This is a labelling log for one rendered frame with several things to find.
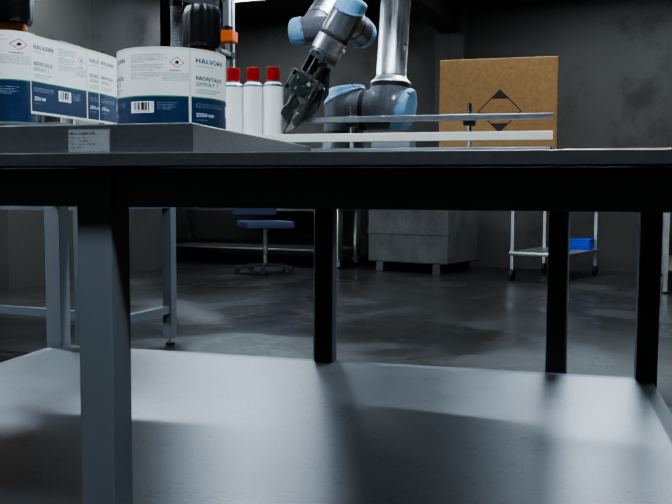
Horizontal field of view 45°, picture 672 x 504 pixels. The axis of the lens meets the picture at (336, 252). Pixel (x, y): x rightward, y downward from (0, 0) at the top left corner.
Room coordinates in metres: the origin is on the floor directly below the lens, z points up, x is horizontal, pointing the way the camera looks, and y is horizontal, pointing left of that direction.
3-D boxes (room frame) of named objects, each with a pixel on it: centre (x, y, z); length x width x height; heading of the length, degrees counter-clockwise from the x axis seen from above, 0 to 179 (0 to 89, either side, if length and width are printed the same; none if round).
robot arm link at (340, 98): (2.40, -0.03, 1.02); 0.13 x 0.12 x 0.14; 69
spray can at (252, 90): (2.08, 0.21, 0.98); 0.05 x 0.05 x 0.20
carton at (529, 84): (2.23, -0.45, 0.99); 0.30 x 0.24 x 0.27; 75
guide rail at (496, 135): (1.99, 0.03, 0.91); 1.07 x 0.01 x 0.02; 76
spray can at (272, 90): (2.07, 0.16, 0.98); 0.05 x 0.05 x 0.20
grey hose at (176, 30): (2.24, 0.43, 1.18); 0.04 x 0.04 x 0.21
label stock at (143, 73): (1.54, 0.31, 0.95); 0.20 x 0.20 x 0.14
